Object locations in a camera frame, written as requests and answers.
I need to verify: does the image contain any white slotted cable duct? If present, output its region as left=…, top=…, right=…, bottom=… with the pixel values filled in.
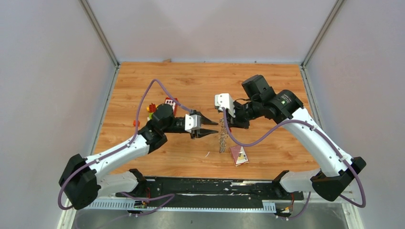
left=84, top=198, right=276, bottom=213

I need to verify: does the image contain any purple cable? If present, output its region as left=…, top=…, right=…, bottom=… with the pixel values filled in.
left=57, top=79, right=195, bottom=211
left=221, top=107, right=367, bottom=220

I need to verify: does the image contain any small orange cube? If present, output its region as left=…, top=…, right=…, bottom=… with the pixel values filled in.
left=133, top=120, right=140, bottom=127

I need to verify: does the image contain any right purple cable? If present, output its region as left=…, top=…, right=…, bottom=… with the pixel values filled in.
left=221, top=107, right=367, bottom=220

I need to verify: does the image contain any playing card box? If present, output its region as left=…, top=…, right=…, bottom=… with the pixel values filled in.
left=229, top=146, right=249, bottom=167

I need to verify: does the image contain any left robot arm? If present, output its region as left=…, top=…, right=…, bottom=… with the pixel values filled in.
left=58, top=104, right=218, bottom=210

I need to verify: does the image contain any metal disc with keyrings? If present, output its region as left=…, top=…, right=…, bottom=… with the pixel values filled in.
left=219, top=118, right=228, bottom=153

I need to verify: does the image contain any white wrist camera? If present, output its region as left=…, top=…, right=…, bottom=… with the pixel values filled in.
left=184, top=114, right=201, bottom=133
left=214, top=93, right=235, bottom=118

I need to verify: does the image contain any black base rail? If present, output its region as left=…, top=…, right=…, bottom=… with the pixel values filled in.
left=127, top=177, right=304, bottom=208

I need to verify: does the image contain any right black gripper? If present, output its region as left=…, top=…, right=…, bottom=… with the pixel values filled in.
left=224, top=98, right=263, bottom=129

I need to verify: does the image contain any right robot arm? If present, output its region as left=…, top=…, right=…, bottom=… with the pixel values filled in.
left=214, top=75, right=366, bottom=202

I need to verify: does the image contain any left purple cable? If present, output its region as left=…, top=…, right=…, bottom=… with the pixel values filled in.
left=57, top=79, right=195, bottom=211

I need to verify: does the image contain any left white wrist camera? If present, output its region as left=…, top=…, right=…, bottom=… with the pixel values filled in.
left=184, top=114, right=201, bottom=133

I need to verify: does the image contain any toy brick car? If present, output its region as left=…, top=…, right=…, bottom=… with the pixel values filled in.
left=146, top=103, right=157, bottom=121

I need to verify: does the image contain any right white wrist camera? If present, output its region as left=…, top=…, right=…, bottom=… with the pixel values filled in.
left=214, top=93, right=235, bottom=118

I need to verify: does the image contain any red window brick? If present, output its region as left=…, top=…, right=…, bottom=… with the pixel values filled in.
left=164, top=97, right=178, bottom=116

